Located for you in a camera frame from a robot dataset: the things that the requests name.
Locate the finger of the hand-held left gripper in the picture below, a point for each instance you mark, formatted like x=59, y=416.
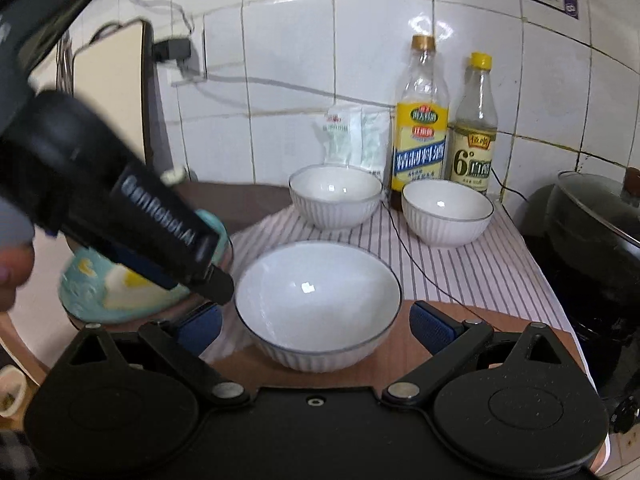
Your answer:
x=217, y=287

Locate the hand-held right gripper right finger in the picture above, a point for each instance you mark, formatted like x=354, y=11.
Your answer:
x=430, y=329

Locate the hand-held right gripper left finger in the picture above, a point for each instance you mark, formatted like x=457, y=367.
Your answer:
x=202, y=329

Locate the white ribbed bowl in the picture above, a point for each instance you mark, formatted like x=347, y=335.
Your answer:
x=447, y=212
x=335, y=195
x=317, y=300

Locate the blue plate with egg print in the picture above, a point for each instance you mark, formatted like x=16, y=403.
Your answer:
x=95, y=287

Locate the person's left hand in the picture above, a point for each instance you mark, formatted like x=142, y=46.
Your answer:
x=11, y=277

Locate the striped pink and brown tablecloth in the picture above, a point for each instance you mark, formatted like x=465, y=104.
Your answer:
x=475, y=270

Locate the white cutting board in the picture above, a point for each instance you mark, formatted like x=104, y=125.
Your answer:
x=115, y=100

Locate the black gas stove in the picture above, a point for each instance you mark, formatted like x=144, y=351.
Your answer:
x=575, y=310

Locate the black charger plug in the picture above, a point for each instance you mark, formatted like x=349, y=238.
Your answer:
x=172, y=50

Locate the clear vinegar bottle yellow cap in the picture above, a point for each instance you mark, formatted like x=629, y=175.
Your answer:
x=472, y=152

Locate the oil bottle with yellow label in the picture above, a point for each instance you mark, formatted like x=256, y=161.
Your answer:
x=420, y=145

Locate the black wok with glass lid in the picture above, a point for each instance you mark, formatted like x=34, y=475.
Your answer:
x=590, y=220

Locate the white seasoning bag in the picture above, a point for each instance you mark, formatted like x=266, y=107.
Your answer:
x=350, y=137

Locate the small white dish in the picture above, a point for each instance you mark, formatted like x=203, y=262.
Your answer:
x=11, y=390

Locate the white wall socket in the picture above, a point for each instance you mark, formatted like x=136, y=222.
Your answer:
x=192, y=67

